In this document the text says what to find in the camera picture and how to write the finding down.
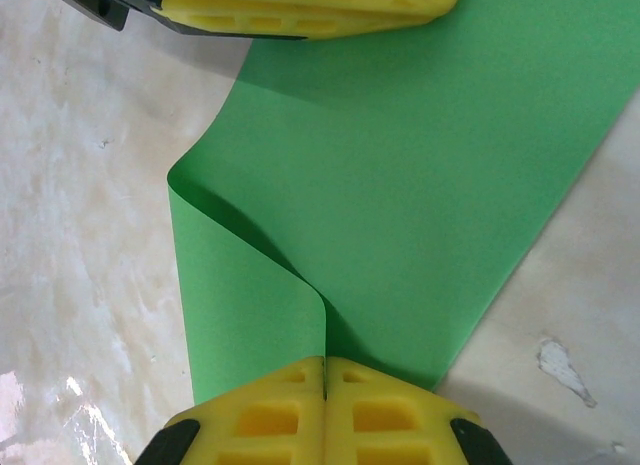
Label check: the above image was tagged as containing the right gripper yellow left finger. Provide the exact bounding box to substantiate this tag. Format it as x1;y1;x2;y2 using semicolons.
134;357;326;465

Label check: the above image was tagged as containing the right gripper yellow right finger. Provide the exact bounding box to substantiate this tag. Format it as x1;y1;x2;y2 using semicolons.
324;357;511;465

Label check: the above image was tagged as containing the green paper sheet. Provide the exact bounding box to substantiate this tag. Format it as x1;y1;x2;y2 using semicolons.
166;0;640;406

